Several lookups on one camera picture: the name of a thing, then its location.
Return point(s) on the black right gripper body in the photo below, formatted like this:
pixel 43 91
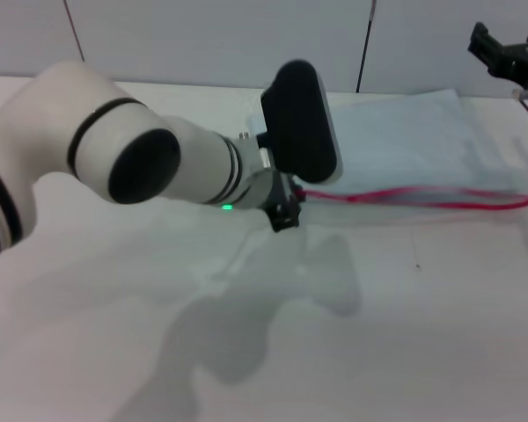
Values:
pixel 521 61

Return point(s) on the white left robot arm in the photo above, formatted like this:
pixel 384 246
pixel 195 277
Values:
pixel 114 154

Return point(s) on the clear red-zip document bag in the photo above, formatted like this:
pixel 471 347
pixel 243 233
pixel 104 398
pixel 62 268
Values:
pixel 400 140

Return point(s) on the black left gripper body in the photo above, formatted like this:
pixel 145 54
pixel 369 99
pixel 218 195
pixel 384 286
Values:
pixel 286 211

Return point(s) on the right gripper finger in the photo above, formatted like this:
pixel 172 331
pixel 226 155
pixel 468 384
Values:
pixel 486 48

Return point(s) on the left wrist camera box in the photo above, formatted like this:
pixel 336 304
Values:
pixel 299 123

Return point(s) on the black wall pole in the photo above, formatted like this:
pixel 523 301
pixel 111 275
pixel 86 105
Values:
pixel 364 48

